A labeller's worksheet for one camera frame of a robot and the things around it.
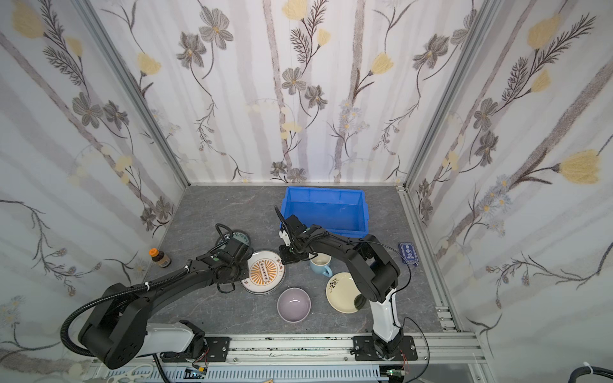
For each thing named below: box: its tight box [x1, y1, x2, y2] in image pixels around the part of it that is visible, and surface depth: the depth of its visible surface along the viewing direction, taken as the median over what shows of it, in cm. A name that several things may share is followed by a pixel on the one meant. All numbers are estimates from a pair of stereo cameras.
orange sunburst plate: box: [241, 249, 286, 296], surface depth 90 cm
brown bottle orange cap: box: [148, 248, 172, 269], surface depth 90 cm
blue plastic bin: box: [280, 186, 370, 239], surface depth 113 cm
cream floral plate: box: [324, 271, 362, 314], surface depth 86 cm
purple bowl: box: [276, 286, 312, 324], surface depth 82 cm
